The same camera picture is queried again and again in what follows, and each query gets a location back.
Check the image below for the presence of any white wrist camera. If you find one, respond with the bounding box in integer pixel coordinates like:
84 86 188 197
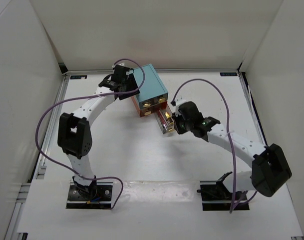
112 62 127 69
170 97 186 108

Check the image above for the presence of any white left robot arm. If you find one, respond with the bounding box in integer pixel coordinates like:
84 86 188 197
57 64 139 201

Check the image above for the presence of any red lip gloss stick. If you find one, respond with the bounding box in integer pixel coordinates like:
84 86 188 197
158 110 166 129

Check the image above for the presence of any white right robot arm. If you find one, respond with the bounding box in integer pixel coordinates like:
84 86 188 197
172 99 292 200

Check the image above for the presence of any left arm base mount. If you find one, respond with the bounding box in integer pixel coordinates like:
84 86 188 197
66 182 113 210

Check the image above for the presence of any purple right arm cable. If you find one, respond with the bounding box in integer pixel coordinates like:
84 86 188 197
170 78 257 214

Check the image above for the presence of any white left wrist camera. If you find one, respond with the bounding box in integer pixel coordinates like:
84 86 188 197
112 62 127 69

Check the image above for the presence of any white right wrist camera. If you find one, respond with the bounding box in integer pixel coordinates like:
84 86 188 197
170 97 186 108

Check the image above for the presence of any teal and orange drawer box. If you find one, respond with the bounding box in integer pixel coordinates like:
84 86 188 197
131 64 168 117

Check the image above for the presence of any gold black lipstick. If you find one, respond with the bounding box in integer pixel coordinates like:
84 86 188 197
164 111 175 126

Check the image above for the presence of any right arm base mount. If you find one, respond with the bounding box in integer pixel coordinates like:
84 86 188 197
197 183 250 211

